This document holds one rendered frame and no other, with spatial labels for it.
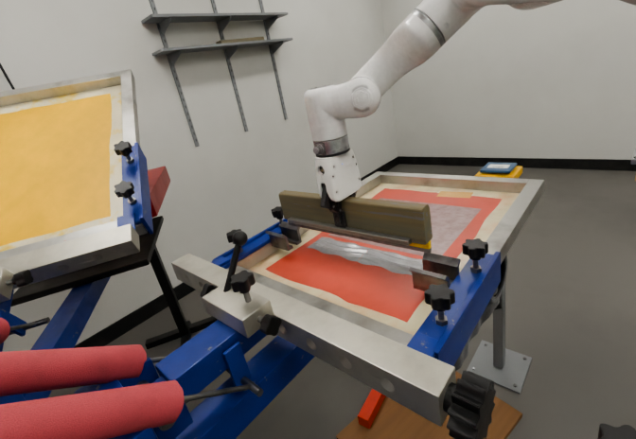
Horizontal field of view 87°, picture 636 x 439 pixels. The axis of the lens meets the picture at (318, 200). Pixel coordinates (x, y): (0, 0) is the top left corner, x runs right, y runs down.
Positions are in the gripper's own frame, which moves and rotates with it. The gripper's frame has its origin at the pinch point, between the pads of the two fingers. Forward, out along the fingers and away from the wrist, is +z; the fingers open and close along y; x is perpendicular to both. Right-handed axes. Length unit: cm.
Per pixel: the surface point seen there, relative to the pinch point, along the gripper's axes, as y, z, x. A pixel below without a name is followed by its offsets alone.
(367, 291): -7.0, 13.8, -8.5
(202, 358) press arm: -40.8, 4.9, -2.5
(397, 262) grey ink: 5.1, 13.5, -8.8
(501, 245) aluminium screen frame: 16.0, 10.7, -28.3
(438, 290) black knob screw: -12.7, 3.4, -27.4
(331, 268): -3.1, 13.7, 4.7
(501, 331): 73, 88, -12
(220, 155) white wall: 90, 14, 201
